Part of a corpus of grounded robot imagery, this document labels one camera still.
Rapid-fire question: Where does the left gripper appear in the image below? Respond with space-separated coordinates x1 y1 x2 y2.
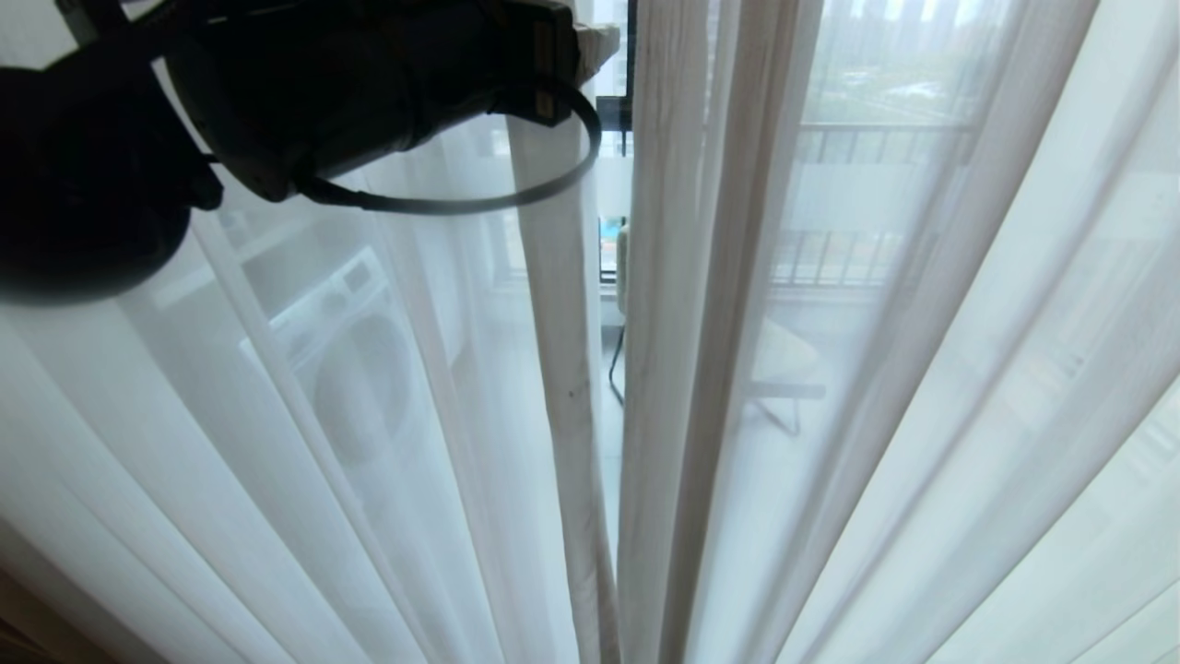
164 0 621 205

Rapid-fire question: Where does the black door frame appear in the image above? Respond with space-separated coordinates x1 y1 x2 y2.
596 0 639 283

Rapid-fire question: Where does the white balcony chair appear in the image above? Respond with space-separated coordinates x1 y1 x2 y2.
606 221 828 438

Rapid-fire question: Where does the sheer white curtain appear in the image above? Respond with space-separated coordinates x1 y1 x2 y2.
0 0 621 664
616 0 1180 664

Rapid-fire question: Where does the black cable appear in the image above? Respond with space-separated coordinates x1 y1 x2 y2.
295 77 605 218

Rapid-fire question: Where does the white washing machine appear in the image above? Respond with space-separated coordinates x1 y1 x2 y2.
238 244 466 485

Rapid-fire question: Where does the dark metal balcony railing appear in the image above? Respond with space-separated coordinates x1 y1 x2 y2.
773 120 980 289

